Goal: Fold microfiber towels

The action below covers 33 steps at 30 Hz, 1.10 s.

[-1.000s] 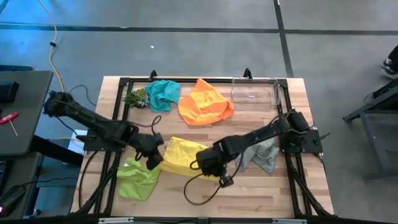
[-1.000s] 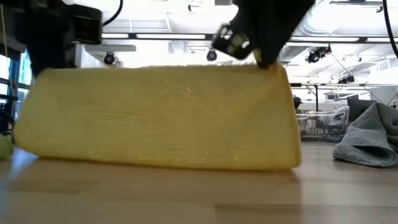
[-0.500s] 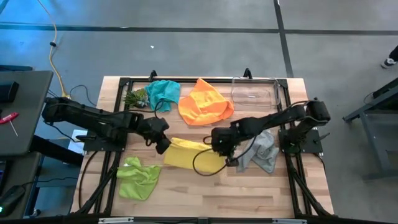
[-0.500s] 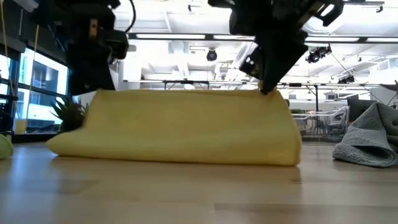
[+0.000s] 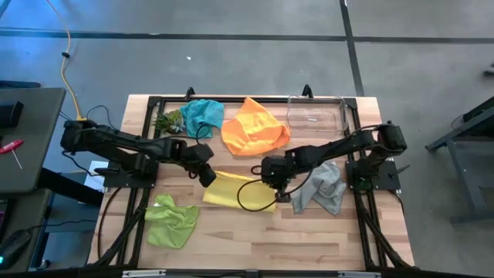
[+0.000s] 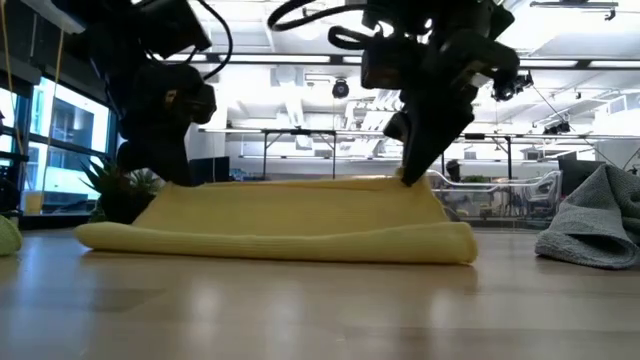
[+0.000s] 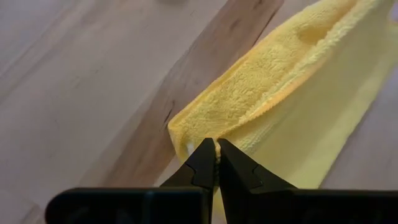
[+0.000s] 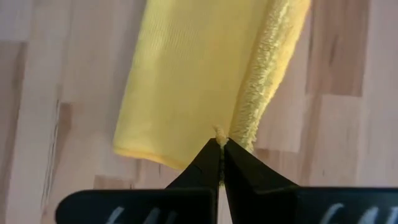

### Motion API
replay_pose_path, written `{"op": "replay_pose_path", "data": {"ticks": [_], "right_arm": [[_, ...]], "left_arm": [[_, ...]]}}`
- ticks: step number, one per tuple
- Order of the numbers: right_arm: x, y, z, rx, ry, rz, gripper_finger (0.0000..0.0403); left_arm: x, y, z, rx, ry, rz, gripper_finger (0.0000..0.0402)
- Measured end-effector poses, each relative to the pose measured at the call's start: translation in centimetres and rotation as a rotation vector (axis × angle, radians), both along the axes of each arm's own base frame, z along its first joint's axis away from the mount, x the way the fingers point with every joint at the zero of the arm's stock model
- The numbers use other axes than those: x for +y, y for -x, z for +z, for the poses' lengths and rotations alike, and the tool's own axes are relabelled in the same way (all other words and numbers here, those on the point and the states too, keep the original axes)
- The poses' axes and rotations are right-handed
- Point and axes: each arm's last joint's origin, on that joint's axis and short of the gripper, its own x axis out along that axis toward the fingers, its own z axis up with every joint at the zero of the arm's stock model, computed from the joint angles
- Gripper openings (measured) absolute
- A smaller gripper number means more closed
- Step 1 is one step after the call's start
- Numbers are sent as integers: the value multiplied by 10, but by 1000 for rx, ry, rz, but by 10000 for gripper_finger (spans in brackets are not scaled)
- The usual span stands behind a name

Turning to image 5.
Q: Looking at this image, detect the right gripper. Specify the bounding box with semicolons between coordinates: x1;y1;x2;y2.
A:
260;154;296;205

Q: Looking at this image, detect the yellow microfiber towel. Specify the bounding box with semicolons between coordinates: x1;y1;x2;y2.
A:
202;171;278;213

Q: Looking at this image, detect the orange microfiber towel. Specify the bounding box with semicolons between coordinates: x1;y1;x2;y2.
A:
221;97;292;157

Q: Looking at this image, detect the grey microfiber towel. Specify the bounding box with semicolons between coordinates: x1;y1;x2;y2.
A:
289;160;347;216

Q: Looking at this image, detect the teal microfiber towel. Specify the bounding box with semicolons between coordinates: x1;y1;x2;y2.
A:
179;99;225;140

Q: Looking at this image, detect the green microfiber towel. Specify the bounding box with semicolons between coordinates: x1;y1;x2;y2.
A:
144;194;201;250

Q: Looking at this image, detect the small potted succulent plant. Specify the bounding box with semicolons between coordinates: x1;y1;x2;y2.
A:
153;110;186;135

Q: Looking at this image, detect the clear plastic bin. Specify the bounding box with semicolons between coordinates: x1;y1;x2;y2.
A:
286;95;350;134

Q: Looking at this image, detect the grey side table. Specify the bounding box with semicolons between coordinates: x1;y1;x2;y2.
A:
0;87;66;194

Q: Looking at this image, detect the dark low desk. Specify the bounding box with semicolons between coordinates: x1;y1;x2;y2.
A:
0;188;53;273

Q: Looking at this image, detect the dark metal table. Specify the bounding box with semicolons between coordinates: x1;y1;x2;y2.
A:
424;95;494;225

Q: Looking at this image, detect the black computer mouse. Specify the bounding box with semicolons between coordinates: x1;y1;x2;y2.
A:
0;230;32;270

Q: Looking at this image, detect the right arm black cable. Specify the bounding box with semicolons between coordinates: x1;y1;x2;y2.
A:
236;164;314;212

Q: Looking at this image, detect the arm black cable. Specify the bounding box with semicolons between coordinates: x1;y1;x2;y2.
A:
236;164;314;212
195;123;214;147

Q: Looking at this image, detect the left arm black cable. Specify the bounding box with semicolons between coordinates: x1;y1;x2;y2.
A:
195;123;214;147

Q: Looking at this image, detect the black aluminium rig frame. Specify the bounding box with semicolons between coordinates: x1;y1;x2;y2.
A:
86;83;416;278

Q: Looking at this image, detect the silver metal bracket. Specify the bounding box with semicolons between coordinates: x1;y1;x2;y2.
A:
338;270;381;278
122;269;167;278

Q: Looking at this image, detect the black base cable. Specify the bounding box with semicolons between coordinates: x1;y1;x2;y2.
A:
96;187;124;260

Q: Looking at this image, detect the yellow extension cable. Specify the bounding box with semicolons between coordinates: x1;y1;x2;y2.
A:
45;0;86;121

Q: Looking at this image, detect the red-handled screwdriver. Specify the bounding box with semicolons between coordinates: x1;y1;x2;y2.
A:
0;139;25;170

